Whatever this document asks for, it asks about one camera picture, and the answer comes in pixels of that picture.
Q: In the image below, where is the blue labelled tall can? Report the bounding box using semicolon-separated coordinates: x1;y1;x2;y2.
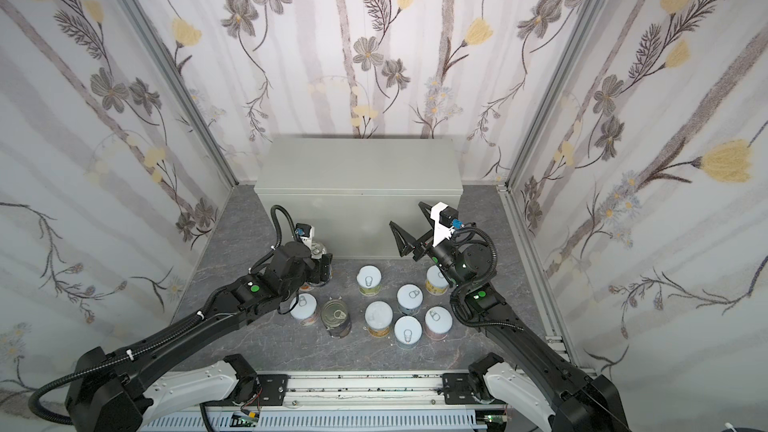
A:
307;242;333;287

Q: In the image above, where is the dark labelled tall can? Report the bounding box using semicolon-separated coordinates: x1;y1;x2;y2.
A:
321;299;351;338

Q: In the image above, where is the white lid yellow-orange can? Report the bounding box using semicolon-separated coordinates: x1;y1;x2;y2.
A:
364;301;394;338

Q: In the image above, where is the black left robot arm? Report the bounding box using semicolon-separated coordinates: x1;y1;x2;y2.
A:
65;242;333;431

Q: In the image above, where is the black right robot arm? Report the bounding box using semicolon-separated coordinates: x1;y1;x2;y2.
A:
389;202;629;431

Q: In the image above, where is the white lid yellow can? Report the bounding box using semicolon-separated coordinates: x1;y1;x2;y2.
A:
425;265;450;296

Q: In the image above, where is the white lid pink can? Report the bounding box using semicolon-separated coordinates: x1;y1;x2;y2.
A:
289;293;318;326

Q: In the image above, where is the white lid green can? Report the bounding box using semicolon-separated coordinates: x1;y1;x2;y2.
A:
356;265;382;296

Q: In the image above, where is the white lid teal can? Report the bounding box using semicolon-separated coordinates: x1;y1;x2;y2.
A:
397;284;423;316

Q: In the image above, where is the white lid pink-red can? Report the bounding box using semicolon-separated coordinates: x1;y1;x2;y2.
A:
424;306;453;341

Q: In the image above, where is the grey metal cabinet box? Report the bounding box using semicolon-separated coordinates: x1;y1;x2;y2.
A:
254;138;463;259

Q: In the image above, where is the white lid light-blue can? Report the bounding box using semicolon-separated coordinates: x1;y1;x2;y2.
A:
394;316;423;350

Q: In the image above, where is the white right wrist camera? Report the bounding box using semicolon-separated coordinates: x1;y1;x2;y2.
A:
432;202;458;247

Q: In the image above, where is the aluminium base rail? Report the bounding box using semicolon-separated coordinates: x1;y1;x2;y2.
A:
119;369;517;432

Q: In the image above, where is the white slotted cable duct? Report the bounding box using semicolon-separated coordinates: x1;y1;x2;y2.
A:
139;410;490;432

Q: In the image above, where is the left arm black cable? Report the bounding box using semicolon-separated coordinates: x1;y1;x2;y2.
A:
26;204;301;427

